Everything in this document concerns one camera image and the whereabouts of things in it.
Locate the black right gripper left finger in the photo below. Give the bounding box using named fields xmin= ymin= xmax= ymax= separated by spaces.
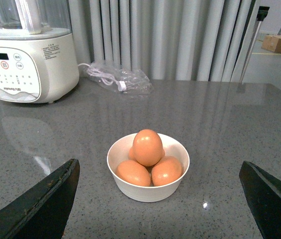
xmin=0 ymin=159 xmax=80 ymax=239

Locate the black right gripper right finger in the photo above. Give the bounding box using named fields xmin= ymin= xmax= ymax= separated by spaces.
xmin=239 ymin=161 xmax=281 ymax=239

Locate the brown egg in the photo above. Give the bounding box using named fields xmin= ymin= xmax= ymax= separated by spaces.
xmin=128 ymin=147 xmax=137 ymax=161
xmin=115 ymin=160 xmax=151 ymax=187
xmin=151 ymin=156 xmax=183 ymax=187
xmin=132 ymin=129 xmax=164 ymax=167

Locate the cardboard box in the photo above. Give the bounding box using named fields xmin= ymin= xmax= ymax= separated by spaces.
xmin=261 ymin=35 xmax=281 ymax=53

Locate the white bowl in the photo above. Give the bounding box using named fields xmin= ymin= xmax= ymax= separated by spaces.
xmin=107 ymin=133 xmax=190 ymax=203

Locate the clear plastic bag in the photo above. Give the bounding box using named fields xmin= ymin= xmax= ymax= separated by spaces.
xmin=78 ymin=61 xmax=153 ymax=95

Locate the white Joyoung blender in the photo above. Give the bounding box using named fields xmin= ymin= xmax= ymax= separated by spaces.
xmin=0 ymin=0 xmax=79 ymax=103

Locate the white power cable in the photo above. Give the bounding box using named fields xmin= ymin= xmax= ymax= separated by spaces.
xmin=77 ymin=62 xmax=127 ymax=93

